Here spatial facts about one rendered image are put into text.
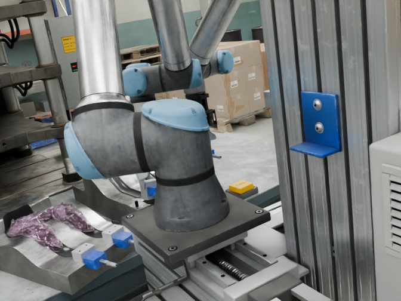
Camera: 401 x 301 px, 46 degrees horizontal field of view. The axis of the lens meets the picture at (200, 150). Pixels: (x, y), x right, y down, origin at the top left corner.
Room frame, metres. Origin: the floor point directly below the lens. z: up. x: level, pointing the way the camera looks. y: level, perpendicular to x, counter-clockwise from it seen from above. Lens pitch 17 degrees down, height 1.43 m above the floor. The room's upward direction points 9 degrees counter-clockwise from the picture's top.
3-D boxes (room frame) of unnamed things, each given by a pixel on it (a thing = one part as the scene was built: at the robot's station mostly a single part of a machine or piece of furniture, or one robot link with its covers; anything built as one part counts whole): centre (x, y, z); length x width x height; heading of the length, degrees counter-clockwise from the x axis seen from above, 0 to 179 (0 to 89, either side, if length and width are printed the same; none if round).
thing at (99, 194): (1.57, 0.25, 0.87); 0.50 x 0.26 x 0.14; 36
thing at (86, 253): (1.09, 0.30, 0.86); 0.13 x 0.05 x 0.05; 53
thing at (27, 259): (1.29, 0.49, 0.86); 0.50 x 0.26 x 0.11; 53
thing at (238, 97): (5.86, -0.28, 0.47); 1.22 x 0.80 x 0.94; 36
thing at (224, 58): (1.52, -0.08, 1.25); 0.11 x 0.11 x 0.08; 51
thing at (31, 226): (1.29, 0.48, 0.90); 0.26 x 0.18 x 0.08; 53
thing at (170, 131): (0.87, 0.04, 1.20); 0.13 x 0.12 x 0.14; 87
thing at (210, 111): (1.59, -0.02, 1.09); 0.09 x 0.08 x 0.12; 36
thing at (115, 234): (1.18, 0.24, 0.86); 0.13 x 0.05 x 0.05; 53
